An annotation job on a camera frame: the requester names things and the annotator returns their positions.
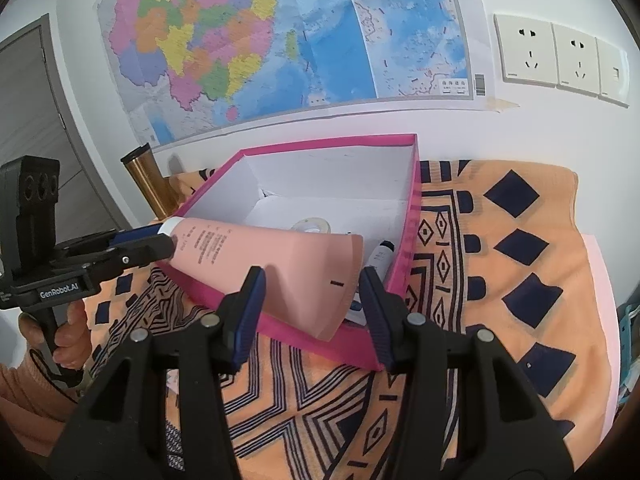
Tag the person's left hand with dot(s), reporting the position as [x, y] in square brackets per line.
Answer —
[75, 340]

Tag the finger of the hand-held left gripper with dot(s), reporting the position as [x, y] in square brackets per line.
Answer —
[135, 236]
[145, 255]

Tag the colourful wall map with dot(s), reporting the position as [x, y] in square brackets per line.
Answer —
[250, 35]

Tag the grey door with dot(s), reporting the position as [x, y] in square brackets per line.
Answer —
[30, 110]

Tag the pink cardboard box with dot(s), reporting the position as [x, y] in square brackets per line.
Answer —
[305, 347]

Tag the clear tape roll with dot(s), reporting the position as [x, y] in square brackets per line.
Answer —
[295, 225]

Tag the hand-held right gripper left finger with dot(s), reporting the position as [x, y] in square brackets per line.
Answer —
[252, 300]

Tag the white bottle with black cap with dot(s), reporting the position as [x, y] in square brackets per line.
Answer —
[381, 260]

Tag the teal plastic item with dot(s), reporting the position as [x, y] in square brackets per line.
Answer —
[631, 355]

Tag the white wall data socket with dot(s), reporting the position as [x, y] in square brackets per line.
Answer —
[614, 72]

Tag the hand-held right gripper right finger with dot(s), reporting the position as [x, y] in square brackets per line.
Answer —
[372, 302]

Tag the orange patterned cloth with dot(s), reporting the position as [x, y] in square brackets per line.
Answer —
[525, 285]

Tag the pink cosmetic tube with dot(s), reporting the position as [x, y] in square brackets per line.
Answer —
[280, 265]

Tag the gold metal bottle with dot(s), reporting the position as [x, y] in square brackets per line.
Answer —
[150, 185]

